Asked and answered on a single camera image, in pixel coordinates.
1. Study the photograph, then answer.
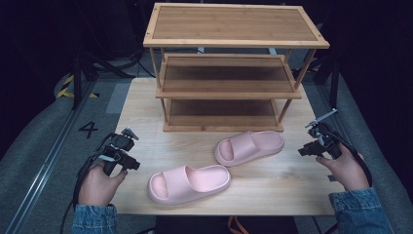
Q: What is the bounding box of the person's right hand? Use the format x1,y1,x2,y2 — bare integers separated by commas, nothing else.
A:
315,142,371,192

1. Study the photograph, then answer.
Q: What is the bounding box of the pink slipper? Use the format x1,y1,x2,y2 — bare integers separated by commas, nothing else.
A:
146,164,232,207
213,130,285,169

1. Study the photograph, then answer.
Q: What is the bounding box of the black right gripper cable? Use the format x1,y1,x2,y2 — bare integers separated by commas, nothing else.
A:
319,129,373,188

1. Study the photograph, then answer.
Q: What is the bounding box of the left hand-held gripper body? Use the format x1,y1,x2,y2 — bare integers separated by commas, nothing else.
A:
95,127,140,176

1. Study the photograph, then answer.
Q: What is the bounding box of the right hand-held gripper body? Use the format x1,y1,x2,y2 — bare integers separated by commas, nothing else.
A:
304,108,343,160

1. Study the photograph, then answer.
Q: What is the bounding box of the orange strap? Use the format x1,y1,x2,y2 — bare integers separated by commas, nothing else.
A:
227,215,250,234

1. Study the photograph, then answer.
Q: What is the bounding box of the black metal stand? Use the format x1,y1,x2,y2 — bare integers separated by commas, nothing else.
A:
310,48,341,110
71,48,137,111

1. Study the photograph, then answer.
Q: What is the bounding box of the metal floor rail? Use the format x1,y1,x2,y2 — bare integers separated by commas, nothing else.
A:
3,81,98,234

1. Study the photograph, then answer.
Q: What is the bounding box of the person's left hand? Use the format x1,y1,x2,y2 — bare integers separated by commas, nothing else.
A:
77,160,129,207

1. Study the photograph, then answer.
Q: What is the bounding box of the wooden shoe rack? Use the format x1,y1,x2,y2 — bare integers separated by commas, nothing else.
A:
142,2,331,134

